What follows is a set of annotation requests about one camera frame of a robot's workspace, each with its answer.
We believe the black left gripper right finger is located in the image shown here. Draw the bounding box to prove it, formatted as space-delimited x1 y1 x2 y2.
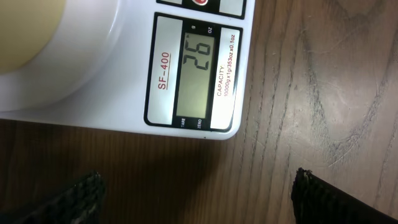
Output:
291 168 397 224

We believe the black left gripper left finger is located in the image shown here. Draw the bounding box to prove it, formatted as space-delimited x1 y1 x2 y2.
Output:
1 171 106 224

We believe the white digital kitchen scale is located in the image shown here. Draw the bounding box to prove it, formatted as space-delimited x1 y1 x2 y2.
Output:
1 1 255 139

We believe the yellow bowl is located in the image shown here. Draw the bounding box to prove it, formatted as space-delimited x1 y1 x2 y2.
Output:
1 0 66 73

